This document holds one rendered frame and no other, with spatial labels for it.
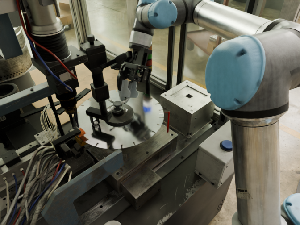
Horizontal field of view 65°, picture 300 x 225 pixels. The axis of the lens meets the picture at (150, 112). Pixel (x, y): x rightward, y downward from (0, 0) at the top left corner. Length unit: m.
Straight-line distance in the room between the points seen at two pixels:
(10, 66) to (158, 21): 0.82
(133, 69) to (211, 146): 0.37
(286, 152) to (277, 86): 1.86
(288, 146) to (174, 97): 1.48
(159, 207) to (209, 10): 0.64
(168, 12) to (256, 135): 0.43
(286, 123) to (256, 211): 2.04
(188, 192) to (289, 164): 1.40
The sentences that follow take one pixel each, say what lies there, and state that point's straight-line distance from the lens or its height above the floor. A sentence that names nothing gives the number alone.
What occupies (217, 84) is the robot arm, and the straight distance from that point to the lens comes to 0.44.
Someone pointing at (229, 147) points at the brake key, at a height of 0.91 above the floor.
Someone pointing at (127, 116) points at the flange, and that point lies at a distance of 0.84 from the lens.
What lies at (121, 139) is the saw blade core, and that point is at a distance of 0.78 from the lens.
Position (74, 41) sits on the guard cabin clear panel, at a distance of 1.93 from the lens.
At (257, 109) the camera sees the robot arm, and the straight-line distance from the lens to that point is 0.43.
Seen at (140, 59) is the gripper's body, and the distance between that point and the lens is 0.80.
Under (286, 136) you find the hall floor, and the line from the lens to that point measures 2.41.
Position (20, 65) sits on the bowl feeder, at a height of 0.95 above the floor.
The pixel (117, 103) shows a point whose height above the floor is 1.00.
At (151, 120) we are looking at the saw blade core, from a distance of 0.84.
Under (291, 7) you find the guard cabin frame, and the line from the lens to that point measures 0.87.
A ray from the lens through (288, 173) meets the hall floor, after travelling 2.12.
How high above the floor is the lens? 1.51
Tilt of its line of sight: 40 degrees down
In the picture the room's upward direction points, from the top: 1 degrees counter-clockwise
